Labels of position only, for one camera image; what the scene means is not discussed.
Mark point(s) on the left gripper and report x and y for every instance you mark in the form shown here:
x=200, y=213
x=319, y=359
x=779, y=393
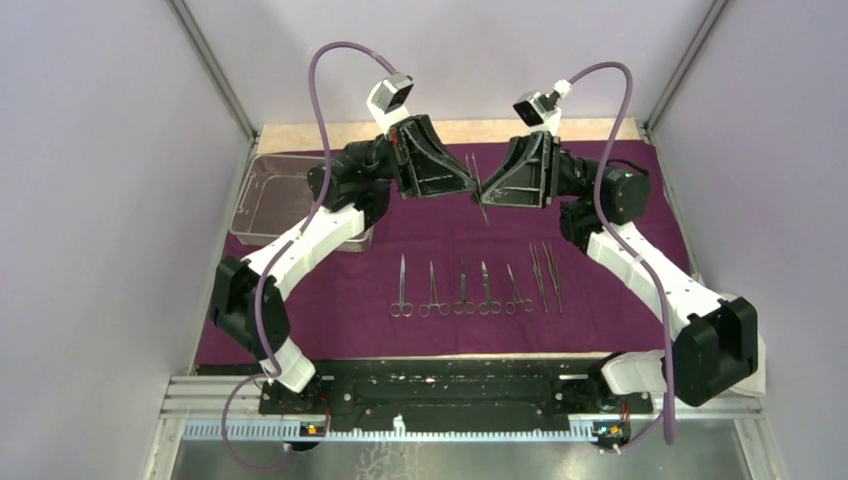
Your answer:
x=424, y=165

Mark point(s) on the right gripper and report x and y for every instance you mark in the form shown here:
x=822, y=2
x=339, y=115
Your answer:
x=528, y=173

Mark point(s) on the short metal tweezers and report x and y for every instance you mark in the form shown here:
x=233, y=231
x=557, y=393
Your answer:
x=477, y=195

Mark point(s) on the metal spatula handle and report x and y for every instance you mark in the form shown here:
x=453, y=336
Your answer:
x=538, y=275

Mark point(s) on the long metal tweezers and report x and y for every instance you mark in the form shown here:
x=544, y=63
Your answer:
x=553, y=271

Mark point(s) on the maroon wrap cloth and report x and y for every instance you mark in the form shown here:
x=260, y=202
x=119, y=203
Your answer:
x=341, y=309

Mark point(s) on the small curved hemostat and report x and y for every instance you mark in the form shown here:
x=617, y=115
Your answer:
x=518, y=301

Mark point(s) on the surgical scissors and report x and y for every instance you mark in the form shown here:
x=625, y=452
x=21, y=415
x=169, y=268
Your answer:
x=489, y=305

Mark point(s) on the surgical clamp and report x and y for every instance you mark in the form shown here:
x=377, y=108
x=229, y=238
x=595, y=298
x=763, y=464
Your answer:
x=433, y=304

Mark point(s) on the small metal scissors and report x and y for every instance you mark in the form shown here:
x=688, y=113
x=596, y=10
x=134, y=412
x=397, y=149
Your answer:
x=464, y=305

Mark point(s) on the surgical forceps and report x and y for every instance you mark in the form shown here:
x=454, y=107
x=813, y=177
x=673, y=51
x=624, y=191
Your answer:
x=401, y=308

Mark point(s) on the metal mesh instrument tray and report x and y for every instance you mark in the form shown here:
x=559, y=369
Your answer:
x=274, y=196

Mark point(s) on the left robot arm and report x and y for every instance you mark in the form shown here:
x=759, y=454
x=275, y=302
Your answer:
x=352, y=193

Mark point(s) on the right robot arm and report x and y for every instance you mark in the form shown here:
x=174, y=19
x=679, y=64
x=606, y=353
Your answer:
x=601, y=201

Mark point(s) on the white crumpled cloth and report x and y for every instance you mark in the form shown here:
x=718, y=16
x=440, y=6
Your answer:
x=720, y=349

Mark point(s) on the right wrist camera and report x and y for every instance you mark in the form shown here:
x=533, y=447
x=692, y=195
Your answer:
x=540, y=111

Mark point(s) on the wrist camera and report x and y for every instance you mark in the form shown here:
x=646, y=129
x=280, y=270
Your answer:
x=386, y=101
x=540, y=111

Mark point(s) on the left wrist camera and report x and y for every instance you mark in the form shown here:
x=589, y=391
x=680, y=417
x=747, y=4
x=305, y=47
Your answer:
x=386, y=101

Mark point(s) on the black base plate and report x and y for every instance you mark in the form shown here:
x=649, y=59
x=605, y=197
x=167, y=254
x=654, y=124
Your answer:
x=499, y=395

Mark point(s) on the grey cable duct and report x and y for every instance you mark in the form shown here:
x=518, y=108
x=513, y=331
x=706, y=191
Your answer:
x=291, y=431

